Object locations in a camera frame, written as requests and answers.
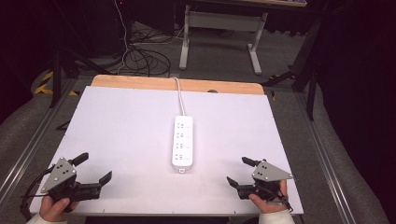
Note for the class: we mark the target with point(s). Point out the white metal desk frame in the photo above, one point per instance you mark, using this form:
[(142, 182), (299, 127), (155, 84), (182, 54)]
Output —
[(224, 21)]

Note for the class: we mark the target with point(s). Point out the wooden table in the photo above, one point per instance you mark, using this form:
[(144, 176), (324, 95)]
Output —
[(140, 82)]

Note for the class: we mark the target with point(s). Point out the white power strip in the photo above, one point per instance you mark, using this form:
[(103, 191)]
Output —
[(182, 143)]

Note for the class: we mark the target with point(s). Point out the black metal stand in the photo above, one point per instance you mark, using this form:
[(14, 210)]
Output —
[(306, 68)]

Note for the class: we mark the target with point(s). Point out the black tripod stand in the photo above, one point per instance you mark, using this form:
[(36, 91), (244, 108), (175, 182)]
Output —
[(56, 77)]

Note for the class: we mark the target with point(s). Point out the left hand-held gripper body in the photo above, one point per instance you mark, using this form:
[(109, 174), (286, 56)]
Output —
[(59, 174)]

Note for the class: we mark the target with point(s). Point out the yellow black floor tape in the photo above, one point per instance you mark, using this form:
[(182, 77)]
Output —
[(43, 87)]

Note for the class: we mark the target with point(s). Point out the grey metal floor rail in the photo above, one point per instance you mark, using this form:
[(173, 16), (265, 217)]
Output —
[(327, 168), (34, 140)]

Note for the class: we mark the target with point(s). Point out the person's right hand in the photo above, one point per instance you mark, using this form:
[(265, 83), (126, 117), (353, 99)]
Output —
[(274, 206)]

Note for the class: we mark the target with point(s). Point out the wooden desk top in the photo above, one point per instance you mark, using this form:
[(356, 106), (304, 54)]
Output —
[(274, 2)]

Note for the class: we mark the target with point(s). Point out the person's left hand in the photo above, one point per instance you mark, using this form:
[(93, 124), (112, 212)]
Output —
[(53, 212)]

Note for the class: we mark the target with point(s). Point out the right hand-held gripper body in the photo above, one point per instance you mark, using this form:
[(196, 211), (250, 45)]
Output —
[(268, 172)]

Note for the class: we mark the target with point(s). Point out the white board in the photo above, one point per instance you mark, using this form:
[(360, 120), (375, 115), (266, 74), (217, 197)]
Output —
[(124, 140)]

